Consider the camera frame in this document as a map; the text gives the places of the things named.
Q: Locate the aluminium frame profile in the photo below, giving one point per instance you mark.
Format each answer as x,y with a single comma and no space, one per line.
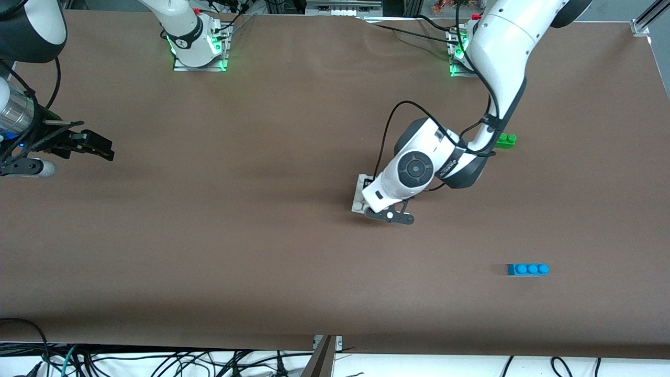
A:
646,18

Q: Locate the blue three-stud block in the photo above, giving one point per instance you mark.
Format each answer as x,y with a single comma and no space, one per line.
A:
526,269

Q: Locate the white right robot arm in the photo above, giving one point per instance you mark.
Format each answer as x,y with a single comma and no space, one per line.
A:
183,31

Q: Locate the green two-stud block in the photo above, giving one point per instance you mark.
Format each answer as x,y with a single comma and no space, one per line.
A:
507,140

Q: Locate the colourful small toys pile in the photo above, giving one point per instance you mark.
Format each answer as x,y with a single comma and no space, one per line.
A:
450,4

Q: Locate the silver ribbed cylinder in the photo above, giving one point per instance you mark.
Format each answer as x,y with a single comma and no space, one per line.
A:
15,112

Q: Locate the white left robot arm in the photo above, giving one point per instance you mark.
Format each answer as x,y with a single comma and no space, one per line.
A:
502,47

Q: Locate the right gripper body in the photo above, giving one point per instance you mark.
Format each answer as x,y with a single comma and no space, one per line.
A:
58,142

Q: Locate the white studded base plate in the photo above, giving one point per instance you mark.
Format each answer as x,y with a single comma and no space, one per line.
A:
357,201

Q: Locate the grey power strip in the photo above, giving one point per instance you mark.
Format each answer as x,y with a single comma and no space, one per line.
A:
340,8

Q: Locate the small metal table bracket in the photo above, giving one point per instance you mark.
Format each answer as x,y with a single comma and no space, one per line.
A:
339,343

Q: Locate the dark table support post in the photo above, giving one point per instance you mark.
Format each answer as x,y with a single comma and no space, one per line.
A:
319,366

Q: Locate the brown table cover sheet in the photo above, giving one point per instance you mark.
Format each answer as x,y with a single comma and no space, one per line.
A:
261,262

